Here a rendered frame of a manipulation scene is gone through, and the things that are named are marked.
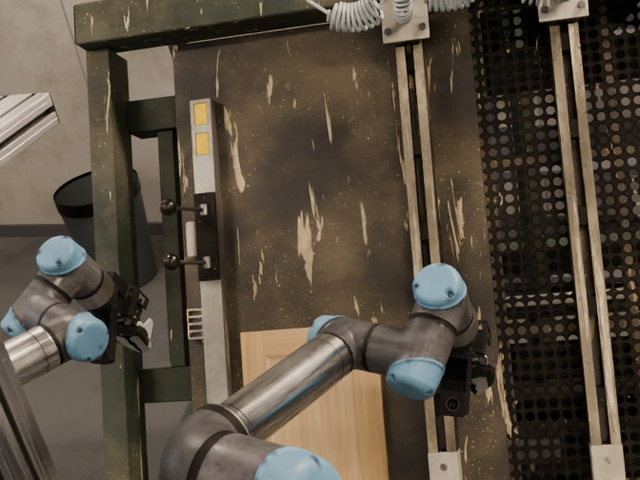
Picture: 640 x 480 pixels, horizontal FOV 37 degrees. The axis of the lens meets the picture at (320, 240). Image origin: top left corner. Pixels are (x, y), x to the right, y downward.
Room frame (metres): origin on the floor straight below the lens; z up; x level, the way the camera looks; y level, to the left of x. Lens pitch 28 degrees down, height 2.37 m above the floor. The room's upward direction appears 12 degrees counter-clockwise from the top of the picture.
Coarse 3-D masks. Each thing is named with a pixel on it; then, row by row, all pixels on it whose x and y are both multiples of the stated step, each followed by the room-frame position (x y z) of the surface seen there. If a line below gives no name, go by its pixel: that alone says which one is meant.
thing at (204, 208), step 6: (162, 204) 1.89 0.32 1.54; (168, 204) 1.89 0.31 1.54; (174, 204) 1.90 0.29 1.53; (204, 204) 1.96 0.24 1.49; (162, 210) 1.89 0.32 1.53; (168, 210) 1.88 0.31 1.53; (174, 210) 1.89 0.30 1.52; (186, 210) 1.93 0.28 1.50; (192, 210) 1.94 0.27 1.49; (198, 210) 1.95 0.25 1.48; (204, 210) 1.95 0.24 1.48
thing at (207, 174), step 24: (192, 120) 2.09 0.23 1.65; (192, 144) 2.06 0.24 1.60; (216, 144) 2.07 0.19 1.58; (216, 168) 2.03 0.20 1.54; (216, 192) 1.99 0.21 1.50; (216, 288) 1.87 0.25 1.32; (216, 312) 1.84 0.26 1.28; (216, 336) 1.81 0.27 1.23; (216, 360) 1.78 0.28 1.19; (216, 384) 1.75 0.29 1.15
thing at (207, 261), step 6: (168, 258) 1.83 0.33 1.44; (174, 258) 1.83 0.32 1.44; (204, 258) 1.89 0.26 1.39; (210, 258) 1.89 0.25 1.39; (168, 264) 1.82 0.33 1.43; (174, 264) 1.82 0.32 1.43; (180, 264) 1.85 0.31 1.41; (186, 264) 1.86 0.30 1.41; (192, 264) 1.87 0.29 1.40; (198, 264) 1.88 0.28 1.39; (204, 264) 1.89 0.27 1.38; (210, 264) 1.89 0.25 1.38
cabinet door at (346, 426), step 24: (240, 336) 1.82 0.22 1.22; (264, 336) 1.80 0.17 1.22; (288, 336) 1.78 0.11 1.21; (264, 360) 1.77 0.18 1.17; (336, 384) 1.70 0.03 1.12; (360, 384) 1.68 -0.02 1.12; (312, 408) 1.69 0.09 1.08; (336, 408) 1.67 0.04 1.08; (360, 408) 1.66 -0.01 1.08; (288, 432) 1.67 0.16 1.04; (312, 432) 1.66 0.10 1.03; (336, 432) 1.64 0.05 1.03; (360, 432) 1.63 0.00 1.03; (384, 432) 1.61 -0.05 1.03; (336, 456) 1.62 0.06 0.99; (360, 456) 1.60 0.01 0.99; (384, 456) 1.59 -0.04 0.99
